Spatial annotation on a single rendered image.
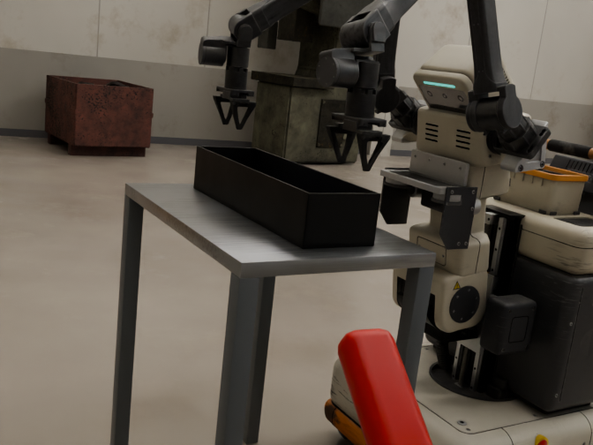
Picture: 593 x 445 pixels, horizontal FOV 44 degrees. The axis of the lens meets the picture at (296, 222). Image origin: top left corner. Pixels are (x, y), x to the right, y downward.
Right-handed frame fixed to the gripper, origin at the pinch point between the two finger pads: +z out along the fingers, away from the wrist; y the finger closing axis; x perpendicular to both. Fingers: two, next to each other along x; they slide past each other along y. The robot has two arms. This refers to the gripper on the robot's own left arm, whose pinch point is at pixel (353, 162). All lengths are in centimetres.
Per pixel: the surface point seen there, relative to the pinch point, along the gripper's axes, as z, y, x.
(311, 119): 52, -559, 334
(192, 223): 16.8, -21.4, -24.2
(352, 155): 91, -566, 398
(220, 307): 98, -172, 56
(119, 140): 81, -577, 131
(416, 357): 40.8, 6.6, 17.2
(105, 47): -3, -688, 147
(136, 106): 47, -578, 147
